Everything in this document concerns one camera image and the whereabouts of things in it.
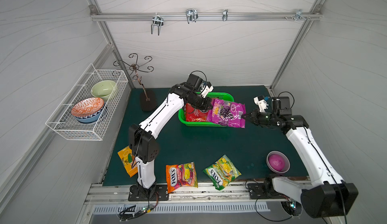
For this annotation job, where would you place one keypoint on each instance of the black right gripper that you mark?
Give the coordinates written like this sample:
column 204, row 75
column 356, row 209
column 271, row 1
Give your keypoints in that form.
column 255, row 117

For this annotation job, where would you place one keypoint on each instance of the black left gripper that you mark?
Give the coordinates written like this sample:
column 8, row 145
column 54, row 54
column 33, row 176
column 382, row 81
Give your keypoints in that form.
column 204, row 103

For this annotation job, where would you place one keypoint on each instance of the red candy bag with buildings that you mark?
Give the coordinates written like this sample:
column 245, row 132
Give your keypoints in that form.
column 194, row 115

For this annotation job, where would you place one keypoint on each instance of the green plastic basket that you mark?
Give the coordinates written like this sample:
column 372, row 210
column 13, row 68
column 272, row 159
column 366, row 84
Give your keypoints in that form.
column 181, row 113

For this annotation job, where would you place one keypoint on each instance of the purple candy bag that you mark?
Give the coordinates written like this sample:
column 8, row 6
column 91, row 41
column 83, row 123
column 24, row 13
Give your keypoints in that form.
column 226, row 113

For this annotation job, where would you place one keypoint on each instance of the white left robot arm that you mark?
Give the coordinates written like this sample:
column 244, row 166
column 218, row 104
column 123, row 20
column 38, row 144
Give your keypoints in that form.
column 142, row 137

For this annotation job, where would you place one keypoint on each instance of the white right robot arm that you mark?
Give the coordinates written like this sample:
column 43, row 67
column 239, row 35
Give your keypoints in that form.
column 328, row 194

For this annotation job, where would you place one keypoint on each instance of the purple bowl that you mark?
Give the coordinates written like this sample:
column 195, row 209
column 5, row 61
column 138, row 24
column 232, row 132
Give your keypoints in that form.
column 278, row 162

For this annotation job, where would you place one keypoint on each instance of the metal loop hook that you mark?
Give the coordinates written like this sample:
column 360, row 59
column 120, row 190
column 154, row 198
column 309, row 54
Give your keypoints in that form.
column 191, row 15

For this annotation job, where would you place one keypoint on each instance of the metal double hook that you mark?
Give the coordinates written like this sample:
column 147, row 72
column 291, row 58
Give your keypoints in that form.
column 157, row 23

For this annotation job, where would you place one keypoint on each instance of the green Fox's candy bag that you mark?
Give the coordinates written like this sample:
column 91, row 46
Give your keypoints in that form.
column 222, row 172

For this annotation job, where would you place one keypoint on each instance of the orange Fox's candy bag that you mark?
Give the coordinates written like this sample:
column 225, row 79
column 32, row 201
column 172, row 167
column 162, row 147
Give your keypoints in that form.
column 181, row 175

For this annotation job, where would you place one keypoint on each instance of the small metal hook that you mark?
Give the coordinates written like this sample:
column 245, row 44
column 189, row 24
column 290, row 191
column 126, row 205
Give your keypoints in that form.
column 225, row 15

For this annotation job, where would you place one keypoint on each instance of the light green bowl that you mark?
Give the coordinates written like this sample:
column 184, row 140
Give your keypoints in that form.
column 104, row 89

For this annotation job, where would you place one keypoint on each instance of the yellow candy bag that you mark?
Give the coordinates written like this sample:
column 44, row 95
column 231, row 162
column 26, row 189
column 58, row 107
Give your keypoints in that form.
column 128, row 161

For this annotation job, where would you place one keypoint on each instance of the blue bowl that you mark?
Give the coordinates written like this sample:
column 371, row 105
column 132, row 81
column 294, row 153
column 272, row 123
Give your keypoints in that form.
column 90, row 118

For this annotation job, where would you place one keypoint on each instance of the orange patterned bowl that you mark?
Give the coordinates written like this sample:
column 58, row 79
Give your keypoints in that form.
column 87, row 107

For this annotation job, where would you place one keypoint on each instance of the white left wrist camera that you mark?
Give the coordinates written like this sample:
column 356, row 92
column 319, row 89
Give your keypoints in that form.
column 207, row 89

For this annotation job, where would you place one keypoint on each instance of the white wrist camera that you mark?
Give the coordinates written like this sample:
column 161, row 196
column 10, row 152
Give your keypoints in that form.
column 261, row 102
column 207, row 89

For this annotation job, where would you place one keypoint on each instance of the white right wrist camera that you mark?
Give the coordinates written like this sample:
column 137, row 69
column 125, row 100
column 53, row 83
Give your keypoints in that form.
column 261, row 102

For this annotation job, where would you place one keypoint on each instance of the copper wire stand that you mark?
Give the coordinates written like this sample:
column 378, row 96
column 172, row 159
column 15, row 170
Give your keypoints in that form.
column 148, row 101

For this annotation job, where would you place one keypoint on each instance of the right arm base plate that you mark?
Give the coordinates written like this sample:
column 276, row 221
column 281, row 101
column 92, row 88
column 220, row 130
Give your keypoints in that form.
column 257, row 191

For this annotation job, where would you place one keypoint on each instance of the metal bracket hook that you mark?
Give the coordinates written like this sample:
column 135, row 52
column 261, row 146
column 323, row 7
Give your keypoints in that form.
column 298, row 16

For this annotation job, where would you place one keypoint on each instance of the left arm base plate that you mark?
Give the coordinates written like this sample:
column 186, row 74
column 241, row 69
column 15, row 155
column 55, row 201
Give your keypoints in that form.
column 155, row 192

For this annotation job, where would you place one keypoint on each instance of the white wire wall basket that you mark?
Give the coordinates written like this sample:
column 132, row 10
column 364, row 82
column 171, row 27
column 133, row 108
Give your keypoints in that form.
column 63, row 122

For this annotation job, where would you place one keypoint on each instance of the aluminium top rail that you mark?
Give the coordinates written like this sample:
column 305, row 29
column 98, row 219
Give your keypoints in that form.
column 215, row 16

